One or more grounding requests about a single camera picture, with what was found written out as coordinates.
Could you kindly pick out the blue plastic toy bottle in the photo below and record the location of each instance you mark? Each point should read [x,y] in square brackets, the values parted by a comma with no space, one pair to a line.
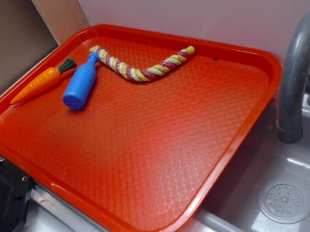
[80,85]

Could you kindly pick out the orange plastic tray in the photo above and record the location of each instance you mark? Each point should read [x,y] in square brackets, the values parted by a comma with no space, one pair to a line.
[139,157]

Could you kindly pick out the orange toy carrot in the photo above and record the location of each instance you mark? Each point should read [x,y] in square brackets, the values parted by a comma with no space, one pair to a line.
[44,81]

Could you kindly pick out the grey plastic faucet spout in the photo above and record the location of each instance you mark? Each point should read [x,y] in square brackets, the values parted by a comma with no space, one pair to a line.
[294,84]

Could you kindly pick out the grey plastic sink basin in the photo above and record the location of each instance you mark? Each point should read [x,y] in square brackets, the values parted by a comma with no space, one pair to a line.
[266,186]

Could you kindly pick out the light wooden board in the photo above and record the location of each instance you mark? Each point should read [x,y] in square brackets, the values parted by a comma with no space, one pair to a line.
[63,18]

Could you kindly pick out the brown cardboard panel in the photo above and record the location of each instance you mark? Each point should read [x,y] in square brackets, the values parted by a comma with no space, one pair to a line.
[24,40]

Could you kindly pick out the multicolour braided rope toy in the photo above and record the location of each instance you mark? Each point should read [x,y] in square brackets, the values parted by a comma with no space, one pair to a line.
[144,75]

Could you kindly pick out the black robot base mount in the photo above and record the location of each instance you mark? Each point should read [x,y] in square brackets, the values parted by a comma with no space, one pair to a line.
[15,191]

